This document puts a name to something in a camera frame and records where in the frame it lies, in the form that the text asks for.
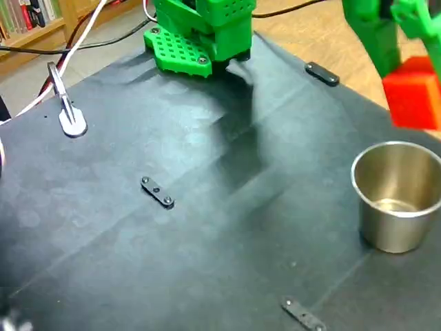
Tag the black rounded object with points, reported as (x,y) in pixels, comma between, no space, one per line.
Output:
(3,108)

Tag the red cube block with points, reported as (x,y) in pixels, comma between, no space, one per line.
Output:
(413,96)

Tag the red book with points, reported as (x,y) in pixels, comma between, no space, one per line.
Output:
(25,17)

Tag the black bracket plate with screws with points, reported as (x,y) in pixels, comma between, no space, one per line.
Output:
(322,74)
(156,190)
(303,314)

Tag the silver metal clamp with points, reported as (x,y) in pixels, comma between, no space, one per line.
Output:
(72,125)

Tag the stainless steel cup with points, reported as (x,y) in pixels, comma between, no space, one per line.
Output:
(389,227)

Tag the black table cover sheet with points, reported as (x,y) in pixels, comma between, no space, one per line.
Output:
(206,241)

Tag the wooden bookshelf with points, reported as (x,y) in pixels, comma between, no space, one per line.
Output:
(41,34)

